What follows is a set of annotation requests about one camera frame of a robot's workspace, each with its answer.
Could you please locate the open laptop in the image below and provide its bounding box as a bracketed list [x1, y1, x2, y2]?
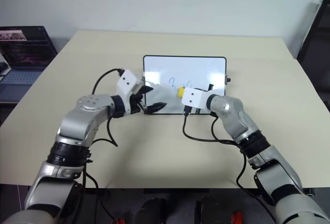
[0, 25, 59, 85]

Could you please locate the black chair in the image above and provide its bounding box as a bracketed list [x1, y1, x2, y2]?
[296, 0, 330, 94]

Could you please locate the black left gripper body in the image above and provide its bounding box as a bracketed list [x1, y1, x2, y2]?
[126, 78, 148, 114]

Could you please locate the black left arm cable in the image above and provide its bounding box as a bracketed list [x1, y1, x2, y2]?
[81, 68, 125, 221]

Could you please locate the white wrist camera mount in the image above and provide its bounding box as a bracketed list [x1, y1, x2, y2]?
[181, 87, 211, 110]
[116, 70, 144, 113]

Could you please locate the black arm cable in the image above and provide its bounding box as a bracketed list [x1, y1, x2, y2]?
[182, 106, 258, 191]
[81, 68, 125, 221]

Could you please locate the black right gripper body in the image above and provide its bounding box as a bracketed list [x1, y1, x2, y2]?
[192, 83, 215, 92]

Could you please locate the black-framed whiteboard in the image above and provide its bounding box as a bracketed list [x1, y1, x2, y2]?
[142, 55, 228, 116]

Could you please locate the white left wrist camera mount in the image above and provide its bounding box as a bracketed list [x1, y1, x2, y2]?
[116, 70, 144, 113]

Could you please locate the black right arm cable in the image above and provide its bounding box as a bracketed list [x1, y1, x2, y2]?
[182, 106, 258, 191]

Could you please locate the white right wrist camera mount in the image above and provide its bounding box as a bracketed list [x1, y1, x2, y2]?
[181, 87, 211, 110]

